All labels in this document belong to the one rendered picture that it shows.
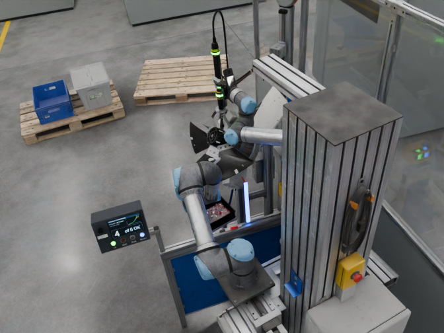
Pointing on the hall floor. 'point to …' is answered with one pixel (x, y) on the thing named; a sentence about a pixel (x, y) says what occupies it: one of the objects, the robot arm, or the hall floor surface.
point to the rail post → (175, 293)
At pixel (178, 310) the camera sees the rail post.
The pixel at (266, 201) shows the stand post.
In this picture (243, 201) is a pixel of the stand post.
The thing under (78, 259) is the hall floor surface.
